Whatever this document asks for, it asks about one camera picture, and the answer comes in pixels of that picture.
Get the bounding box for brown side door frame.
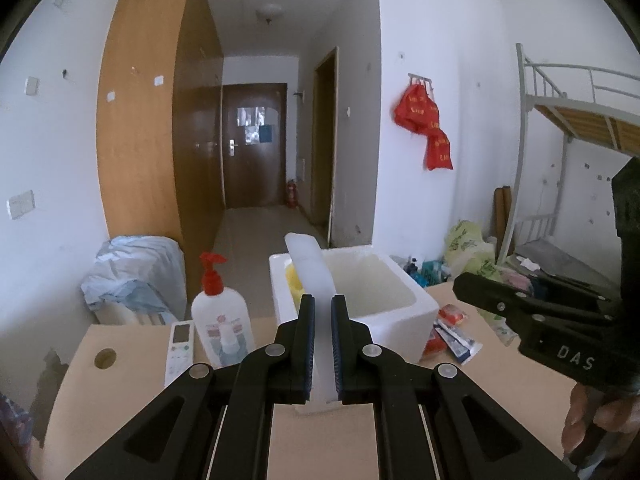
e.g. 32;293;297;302
310;46;340;243

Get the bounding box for white foam box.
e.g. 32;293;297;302
269;246;440;363

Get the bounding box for taped paper notices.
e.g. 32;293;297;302
235;106;275;143

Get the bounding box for white metal bunk bed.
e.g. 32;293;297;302
495;42;640;306

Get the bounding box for red snack packet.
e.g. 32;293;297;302
422;332;447;362

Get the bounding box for colourful plastic bag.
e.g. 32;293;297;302
0;392;33;448

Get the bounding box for small red yellow packet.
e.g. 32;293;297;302
439;304;470;327

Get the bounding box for yellow mesh sponge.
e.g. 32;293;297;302
284;264;303;306

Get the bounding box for wooden plank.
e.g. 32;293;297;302
494;186;513;263

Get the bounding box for wooden wardrobe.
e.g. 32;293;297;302
96;0;224;271

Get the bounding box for person's right hand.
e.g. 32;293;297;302
561;385;640;453

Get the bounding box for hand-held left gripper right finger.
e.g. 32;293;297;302
331;294;576;480

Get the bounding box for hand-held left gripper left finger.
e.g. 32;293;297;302
65;294;317;480

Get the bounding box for yellow green plastic bag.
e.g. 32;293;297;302
444;220;498;281

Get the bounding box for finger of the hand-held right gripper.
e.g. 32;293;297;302
452;271;613;388
532;276;621;317

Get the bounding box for red shopping bags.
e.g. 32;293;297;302
392;84;454;172

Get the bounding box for white double wall socket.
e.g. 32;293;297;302
6;190;36;219

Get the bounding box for clear bag of tissue packs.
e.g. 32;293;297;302
492;310;519;347

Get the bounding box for white red pump lotion bottle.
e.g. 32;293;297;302
191;252;256;368

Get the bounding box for white remote control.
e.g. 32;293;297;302
164;320;196;388

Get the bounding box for teal packet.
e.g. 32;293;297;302
420;260;451;288

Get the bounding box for light blue bedding bundle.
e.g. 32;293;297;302
81;235;186;326

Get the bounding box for small clear blue spray bottle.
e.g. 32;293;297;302
207;322;246;367

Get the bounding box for white blue wrapper packet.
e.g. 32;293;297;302
434;321;483;366

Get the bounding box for dark brown entrance door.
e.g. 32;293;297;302
221;82;288;209

